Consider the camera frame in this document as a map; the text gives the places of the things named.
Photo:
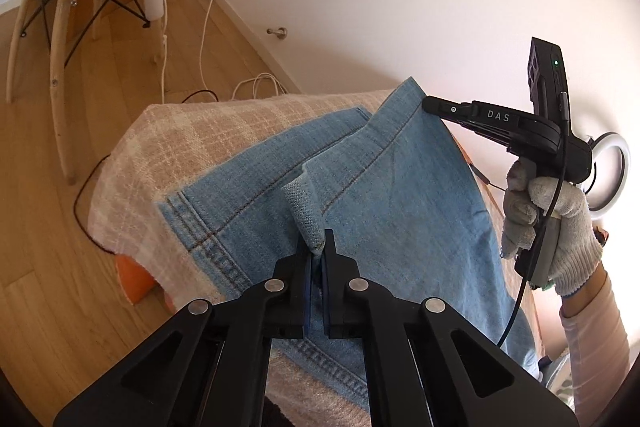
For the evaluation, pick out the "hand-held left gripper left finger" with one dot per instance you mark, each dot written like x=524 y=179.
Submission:
x=306 y=302

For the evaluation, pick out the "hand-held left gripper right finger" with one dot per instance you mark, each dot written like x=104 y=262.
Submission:
x=324 y=297

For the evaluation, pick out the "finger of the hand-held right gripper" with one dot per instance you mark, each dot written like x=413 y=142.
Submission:
x=465 y=112

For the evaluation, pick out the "blue denim pants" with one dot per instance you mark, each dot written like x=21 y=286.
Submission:
x=400 y=207

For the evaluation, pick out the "person's right forearm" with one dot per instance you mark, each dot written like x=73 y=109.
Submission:
x=595 y=347

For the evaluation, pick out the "person's right hand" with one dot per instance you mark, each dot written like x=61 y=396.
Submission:
x=577 y=232

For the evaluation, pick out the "metal door stop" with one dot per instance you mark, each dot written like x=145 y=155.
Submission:
x=277 y=31

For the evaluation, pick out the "beige plaid blanket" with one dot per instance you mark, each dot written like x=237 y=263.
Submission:
x=150 y=147

